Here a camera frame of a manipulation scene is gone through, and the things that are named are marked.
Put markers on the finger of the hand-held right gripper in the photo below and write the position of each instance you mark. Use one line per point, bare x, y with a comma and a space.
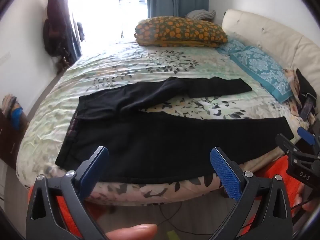
306, 135
285, 142

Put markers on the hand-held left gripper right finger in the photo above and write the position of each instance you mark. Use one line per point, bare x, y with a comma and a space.
225, 175

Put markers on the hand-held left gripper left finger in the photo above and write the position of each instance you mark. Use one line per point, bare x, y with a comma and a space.
98, 165

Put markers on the black pants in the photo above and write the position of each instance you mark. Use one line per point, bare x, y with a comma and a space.
150, 142

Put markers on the person's left hand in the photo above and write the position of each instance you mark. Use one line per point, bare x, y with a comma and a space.
132, 232

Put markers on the black smartphone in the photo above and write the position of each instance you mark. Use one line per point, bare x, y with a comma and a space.
308, 107

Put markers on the black bag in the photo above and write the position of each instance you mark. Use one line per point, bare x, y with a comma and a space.
305, 85

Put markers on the beige patterned cloth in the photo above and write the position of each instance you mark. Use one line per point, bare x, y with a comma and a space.
291, 80

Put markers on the blue floral pillow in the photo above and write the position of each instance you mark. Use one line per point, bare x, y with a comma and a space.
231, 47
265, 70

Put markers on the brown wooden cabinet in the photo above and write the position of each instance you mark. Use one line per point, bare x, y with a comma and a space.
10, 142

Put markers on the pile of clothes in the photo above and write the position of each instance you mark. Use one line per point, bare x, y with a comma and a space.
13, 110

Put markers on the bed with floral sheet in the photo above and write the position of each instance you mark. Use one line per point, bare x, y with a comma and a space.
125, 62

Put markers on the cream padded headboard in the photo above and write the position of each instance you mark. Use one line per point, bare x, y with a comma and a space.
275, 32

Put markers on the dark hanging clothes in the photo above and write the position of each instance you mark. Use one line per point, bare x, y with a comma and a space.
53, 30

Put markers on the orange spotted pillow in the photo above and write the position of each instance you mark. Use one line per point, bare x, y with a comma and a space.
175, 30

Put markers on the grey knitted cushion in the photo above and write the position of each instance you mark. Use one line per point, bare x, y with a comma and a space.
200, 14

